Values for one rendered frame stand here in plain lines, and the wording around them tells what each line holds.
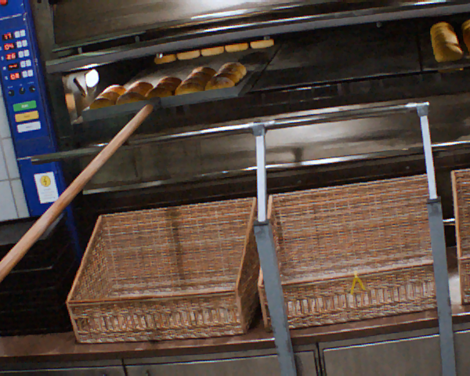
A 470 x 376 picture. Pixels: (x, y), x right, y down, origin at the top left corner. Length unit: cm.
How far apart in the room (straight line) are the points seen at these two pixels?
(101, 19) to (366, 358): 140
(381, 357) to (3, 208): 149
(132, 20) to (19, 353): 115
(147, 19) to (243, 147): 53
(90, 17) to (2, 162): 63
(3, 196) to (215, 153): 81
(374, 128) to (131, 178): 82
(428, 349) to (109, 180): 125
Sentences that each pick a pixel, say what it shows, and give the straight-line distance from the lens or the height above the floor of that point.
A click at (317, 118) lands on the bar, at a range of 293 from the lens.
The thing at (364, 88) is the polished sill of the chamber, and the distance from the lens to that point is 328.
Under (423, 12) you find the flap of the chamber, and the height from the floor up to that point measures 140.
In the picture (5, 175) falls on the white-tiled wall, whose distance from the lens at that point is 364.
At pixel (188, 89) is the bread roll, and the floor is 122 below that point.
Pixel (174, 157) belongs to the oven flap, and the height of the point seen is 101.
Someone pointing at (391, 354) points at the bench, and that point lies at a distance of 299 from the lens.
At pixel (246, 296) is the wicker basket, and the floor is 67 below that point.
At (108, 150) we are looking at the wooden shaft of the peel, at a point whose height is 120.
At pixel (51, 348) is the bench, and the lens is 324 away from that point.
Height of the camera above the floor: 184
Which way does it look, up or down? 16 degrees down
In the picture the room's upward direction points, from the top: 11 degrees counter-clockwise
